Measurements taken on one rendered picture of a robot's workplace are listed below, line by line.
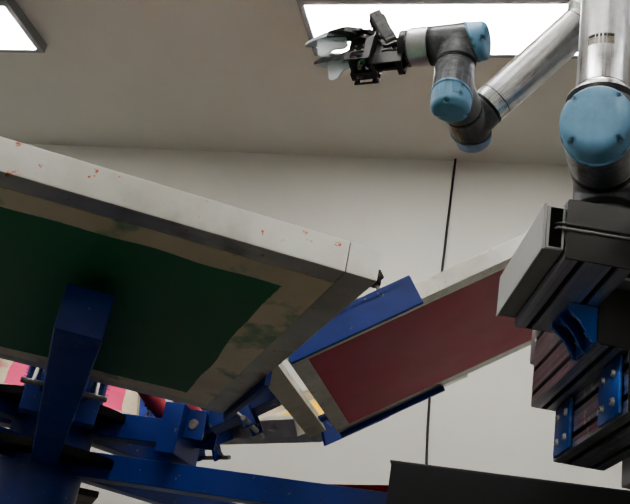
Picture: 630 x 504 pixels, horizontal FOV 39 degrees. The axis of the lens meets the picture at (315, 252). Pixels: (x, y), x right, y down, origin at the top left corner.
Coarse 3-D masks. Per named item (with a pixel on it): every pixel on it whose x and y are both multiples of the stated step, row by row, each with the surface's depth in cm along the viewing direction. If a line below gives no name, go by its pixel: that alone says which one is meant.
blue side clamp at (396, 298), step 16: (384, 288) 186; (400, 288) 185; (352, 304) 186; (368, 304) 185; (384, 304) 184; (400, 304) 184; (416, 304) 183; (336, 320) 185; (352, 320) 184; (368, 320) 183; (384, 320) 183; (320, 336) 184; (336, 336) 183; (352, 336) 183; (304, 352) 183
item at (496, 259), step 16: (512, 240) 186; (480, 256) 186; (496, 256) 185; (448, 272) 186; (464, 272) 185; (480, 272) 184; (416, 288) 186; (432, 288) 185; (448, 288) 185; (320, 352) 187; (512, 352) 235; (304, 368) 191; (320, 384) 202; (320, 400) 210; (400, 400) 232; (336, 416) 224; (368, 416) 233
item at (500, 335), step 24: (480, 336) 216; (504, 336) 222; (528, 336) 229; (408, 360) 211; (432, 360) 217; (456, 360) 223; (480, 360) 230; (360, 384) 212; (384, 384) 218; (408, 384) 224; (432, 384) 231; (360, 408) 226
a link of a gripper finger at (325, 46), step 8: (312, 40) 178; (320, 40) 177; (328, 40) 176; (336, 40) 176; (344, 40) 175; (320, 48) 176; (328, 48) 175; (336, 48) 175; (344, 48) 175; (320, 56) 175
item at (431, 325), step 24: (480, 288) 191; (432, 312) 192; (456, 312) 197; (480, 312) 203; (360, 336) 188; (384, 336) 193; (408, 336) 198; (432, 336) 204; (456, 336) 210; (312, 360) 189; (336, 360) 194; (360, 360) 199; (384, 360) 205; (336, 384) 206
